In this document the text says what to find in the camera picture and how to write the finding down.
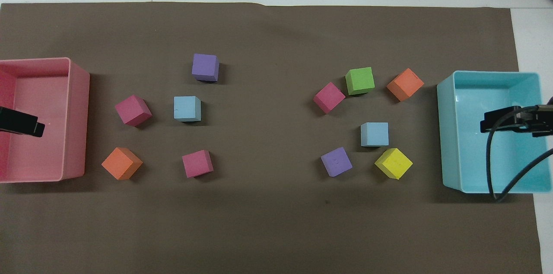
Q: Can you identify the purple foam block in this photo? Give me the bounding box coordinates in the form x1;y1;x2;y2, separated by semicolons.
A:
192;54;219;82
321;147;353;177

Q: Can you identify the pink plastic bin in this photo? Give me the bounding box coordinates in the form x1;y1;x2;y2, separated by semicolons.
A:
0;57;90;184

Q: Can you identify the yellow foam block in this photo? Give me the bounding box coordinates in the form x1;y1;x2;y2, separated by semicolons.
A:
375;148;413;180

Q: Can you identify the black cable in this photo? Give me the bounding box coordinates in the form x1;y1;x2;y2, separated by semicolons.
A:
486;106;553;203

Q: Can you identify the pink foam block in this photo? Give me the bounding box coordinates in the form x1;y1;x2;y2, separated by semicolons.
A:
115;95;153;127
313;82;346;115
182;150;214;178

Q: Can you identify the green foam block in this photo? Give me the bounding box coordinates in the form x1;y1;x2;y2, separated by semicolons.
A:
345;67;375;96

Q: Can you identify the light blue plastic bin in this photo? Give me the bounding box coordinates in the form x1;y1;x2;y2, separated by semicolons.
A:
437;71;553;194

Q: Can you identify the orange foam block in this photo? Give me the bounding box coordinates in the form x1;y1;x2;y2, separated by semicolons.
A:
102;147;143;180
387;68;425;102

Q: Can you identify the light blue foam block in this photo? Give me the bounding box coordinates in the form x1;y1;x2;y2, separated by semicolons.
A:
361;122;389;147
174;96;202;122

